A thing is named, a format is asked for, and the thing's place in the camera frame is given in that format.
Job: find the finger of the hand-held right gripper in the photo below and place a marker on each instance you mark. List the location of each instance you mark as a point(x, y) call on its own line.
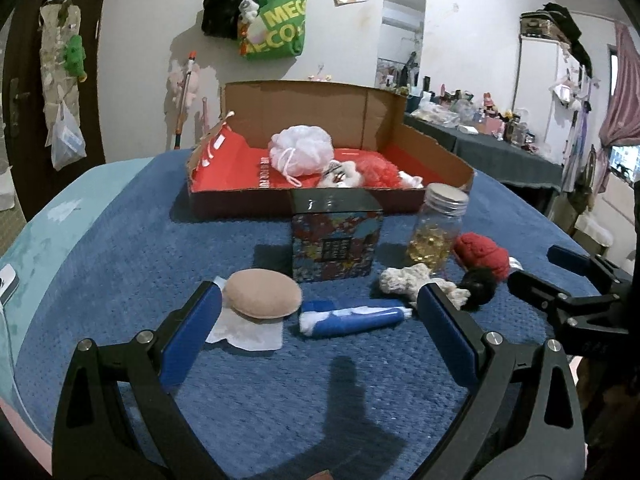
point(570, 256)
point(532, 287)

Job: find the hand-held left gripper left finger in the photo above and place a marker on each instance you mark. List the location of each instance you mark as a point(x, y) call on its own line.
point(187, 332)

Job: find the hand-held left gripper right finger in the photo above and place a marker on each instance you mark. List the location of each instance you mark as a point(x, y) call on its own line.
point(445, 330)

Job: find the black pompom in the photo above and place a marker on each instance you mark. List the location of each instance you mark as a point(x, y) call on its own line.
point(480, 287)

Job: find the red knitted ball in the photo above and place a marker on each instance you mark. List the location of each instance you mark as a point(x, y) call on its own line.
point(482, 255)

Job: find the white paper pouch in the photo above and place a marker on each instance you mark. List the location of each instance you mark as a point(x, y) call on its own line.
point(250, 335)

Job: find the cream crochet piece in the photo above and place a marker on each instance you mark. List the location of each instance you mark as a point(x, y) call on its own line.
point(400, 280)

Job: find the beige round powder puff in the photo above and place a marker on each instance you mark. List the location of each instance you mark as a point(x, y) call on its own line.
point(262, 292)

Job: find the blue and white roll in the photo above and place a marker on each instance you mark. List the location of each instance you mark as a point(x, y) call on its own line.
point(350, 320)

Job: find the white plush piece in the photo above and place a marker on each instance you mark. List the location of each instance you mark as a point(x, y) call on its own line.
point(410, 178)

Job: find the red mesh bath loofah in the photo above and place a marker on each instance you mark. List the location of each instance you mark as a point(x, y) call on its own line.
point(375, 170)

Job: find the white mesh bath loofah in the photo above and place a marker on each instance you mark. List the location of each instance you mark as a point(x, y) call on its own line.
point(305, 147)

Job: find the cardboard box with red lining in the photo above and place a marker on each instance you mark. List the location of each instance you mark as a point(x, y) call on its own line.
point(300, 105)

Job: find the glass jar with silver lid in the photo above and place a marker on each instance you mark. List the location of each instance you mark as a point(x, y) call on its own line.
point(435, 230)

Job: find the table with dark cloth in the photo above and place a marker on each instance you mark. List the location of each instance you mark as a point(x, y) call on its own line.
point(500, 160)

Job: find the blue textured blanket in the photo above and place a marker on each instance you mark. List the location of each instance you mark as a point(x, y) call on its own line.
point(280, 410)

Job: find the patterned tin box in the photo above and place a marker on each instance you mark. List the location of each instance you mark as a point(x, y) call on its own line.
point(335, 245)

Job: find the pink curtain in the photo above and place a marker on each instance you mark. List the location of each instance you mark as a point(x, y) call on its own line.
point(622, 95)

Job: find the white wardrobe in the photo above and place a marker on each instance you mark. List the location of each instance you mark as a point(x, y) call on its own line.
point(535, 90)

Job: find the light blue bed sheet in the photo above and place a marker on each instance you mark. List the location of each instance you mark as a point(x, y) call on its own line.
point(45, 240)

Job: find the white flat device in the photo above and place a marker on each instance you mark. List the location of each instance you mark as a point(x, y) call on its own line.
point(6, 282)

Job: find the pink bed sheet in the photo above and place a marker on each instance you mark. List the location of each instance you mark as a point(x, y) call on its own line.
point(20, 435)

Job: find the clear plastic bag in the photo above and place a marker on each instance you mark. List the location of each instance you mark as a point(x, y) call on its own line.
point(67, 142)

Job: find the brown suitcase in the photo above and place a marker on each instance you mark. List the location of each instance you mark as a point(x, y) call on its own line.
point(535, 25)

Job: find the stick with orange cap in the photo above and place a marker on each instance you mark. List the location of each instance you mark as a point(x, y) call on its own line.
point(185, 95)

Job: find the black bag on wardrobe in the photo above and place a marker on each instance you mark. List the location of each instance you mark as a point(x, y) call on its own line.
point(562, 17)

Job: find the pink plush pig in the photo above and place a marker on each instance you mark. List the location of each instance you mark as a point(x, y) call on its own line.
point(176, 85)

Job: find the dark brown door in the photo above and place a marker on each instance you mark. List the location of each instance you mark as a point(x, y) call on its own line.
point(30, 125)

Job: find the green plush dinosaur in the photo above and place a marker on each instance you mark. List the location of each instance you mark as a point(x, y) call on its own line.
point(75, 55)

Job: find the beige hanging organiser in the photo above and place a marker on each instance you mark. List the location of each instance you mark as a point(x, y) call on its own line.
point(52, 60)

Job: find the green tote bag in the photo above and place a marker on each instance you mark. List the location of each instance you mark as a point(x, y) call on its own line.
point(282, 27)

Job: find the black backpack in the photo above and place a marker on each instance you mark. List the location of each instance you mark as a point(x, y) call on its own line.
point(220, 7)

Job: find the white plush toy charm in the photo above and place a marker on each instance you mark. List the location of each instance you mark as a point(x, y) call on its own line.
point(248, 9)

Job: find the wall mirror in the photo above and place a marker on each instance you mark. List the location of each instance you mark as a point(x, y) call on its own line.
point(400, 25)

